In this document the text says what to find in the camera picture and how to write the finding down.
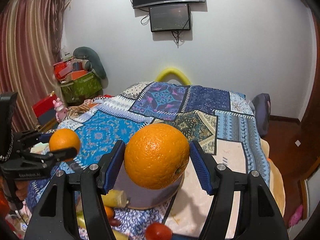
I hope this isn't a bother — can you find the dark purple plate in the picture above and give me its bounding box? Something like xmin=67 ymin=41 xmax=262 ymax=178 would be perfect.
xmin=114 ymin=164 xmax=184 ymax=210

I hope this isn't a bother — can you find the red box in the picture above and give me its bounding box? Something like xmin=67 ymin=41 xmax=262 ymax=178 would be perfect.
xmin=32 ymin=92 xmax=57 ymax=126

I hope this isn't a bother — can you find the grey green plush toy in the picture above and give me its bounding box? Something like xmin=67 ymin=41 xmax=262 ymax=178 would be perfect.
xmin=73 ymin=47 xmax=106 ymax=80

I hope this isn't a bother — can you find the small dark red fruit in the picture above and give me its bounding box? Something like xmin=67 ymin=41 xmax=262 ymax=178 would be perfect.
xmin=108 ymin=218 xmax=121 ymax=227

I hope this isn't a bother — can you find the small black wall monitor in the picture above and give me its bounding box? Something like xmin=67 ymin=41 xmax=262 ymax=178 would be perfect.
xmin=149 ymin=4 xmax=191 ymax=33

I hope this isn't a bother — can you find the brown wooden door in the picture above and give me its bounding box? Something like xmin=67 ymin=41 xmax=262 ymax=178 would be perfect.
xmin=300 ymin=16 xmax=319 ymax=218

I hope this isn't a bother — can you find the large orange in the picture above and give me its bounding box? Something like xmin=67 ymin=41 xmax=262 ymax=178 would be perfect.
xmin=124 ymin=123 xmax=190 ymax=190
xmin=49 ymin=128 xmax=81 ymax=161

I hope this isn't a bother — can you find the pink toy figure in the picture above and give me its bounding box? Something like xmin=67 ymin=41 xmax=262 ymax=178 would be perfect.
xmin=53 ymin=98 xmax=67 ymax=123

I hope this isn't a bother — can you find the blue patchwork bedspread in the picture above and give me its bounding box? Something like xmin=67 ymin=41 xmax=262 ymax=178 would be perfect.
xmin=24 ymin=81 xmax=272 ymax=240

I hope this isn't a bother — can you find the person's left hand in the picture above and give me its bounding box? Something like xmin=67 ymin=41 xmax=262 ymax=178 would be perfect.
xmin=1 ymin=177 xmax=29 ymax=206

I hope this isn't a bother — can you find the purple chair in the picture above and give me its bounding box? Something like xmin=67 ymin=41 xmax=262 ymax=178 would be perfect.
xmin=252 ymin=93 xmax=271 ymax=138

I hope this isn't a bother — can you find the striped pink curtain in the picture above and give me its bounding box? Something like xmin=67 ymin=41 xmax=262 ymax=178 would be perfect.
xmin=1 ymin=0 xmax=66 ymax=132

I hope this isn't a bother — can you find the red tomato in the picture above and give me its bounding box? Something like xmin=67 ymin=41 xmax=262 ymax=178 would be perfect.
xmin=145 ymin=223 xmax=173 ymax=240

